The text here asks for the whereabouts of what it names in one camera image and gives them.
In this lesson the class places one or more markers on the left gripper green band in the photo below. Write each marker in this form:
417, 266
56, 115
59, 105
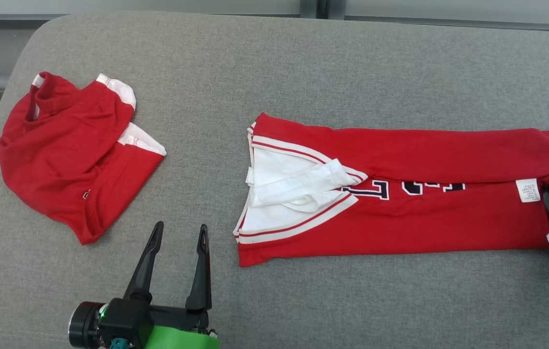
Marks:
177, 337

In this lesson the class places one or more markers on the red garment with white stripes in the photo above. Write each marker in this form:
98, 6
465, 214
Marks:
424, 160

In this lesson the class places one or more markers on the plain red garment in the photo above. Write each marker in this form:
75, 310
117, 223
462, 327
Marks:
61, 155

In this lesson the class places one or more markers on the grey fabric sofa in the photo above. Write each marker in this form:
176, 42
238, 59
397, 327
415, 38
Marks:
255, 63

